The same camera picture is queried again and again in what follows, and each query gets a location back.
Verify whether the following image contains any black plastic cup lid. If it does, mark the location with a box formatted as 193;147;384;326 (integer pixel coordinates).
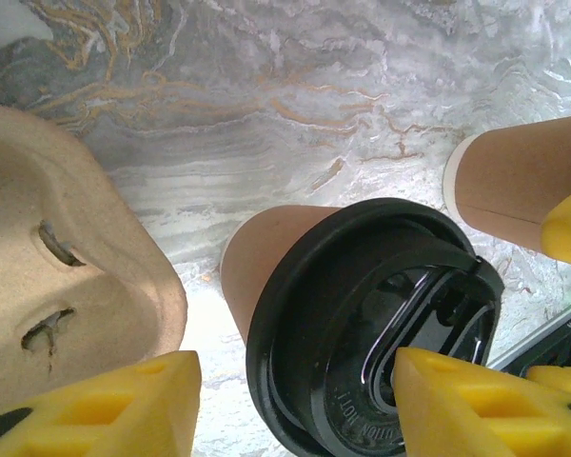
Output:
245;197;505;457

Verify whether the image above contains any brown pulp cup carrier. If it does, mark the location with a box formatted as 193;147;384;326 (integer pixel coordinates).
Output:
0;102;187;423

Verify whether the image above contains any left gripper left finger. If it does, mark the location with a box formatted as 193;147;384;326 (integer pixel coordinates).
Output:
0;350;203;457

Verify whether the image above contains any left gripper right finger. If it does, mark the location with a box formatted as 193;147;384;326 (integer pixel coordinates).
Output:
392;346;571;457

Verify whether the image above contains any brown paper coffee cup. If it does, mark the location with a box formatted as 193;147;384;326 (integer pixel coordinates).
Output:
442;112;571;256
219;204;344;347

